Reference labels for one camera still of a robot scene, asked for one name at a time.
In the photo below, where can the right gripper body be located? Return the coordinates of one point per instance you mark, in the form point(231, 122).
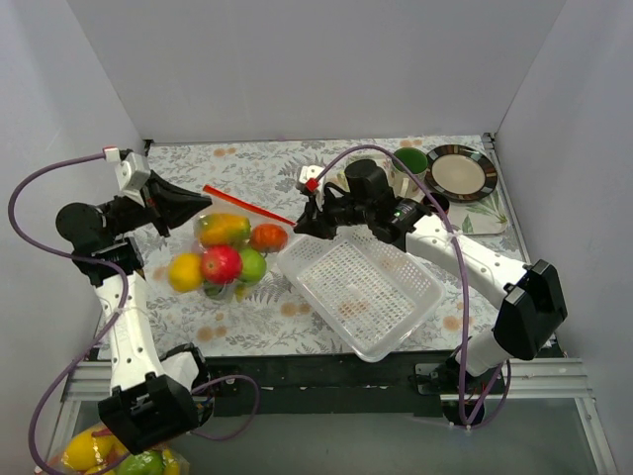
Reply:
point(319, 218)

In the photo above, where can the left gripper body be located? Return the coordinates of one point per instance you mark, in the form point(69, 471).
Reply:
point(156, 207)

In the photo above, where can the zip bag of fake fruit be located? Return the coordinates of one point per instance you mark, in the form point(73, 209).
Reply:
point(232, 246)

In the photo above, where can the white plastic basket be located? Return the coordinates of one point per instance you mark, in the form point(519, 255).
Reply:
point(373, 295)

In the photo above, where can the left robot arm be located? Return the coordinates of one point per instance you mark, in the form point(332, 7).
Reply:
point(151, 397)

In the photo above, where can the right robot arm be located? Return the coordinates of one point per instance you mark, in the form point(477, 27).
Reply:
point(528, 297)

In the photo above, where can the green inside floral mug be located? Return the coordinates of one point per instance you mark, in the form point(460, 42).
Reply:
point(409, 159)

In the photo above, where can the small brown cup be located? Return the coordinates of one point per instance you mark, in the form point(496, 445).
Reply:
point(435, 203)

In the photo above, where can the striped rim plate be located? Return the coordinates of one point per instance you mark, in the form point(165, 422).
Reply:
point(460, 173)

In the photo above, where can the floral table mat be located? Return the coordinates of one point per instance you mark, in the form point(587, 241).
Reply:
point(272, 318)

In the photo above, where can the floral serving tray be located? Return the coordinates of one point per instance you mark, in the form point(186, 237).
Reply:
point(485, 217)

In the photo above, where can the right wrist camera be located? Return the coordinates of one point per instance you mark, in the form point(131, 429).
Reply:
point(309, 179)

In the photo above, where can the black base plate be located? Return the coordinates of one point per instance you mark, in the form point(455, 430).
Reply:
point(419, 394)

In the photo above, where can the aluminium front rail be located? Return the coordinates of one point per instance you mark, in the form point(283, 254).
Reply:
point(541, 378)

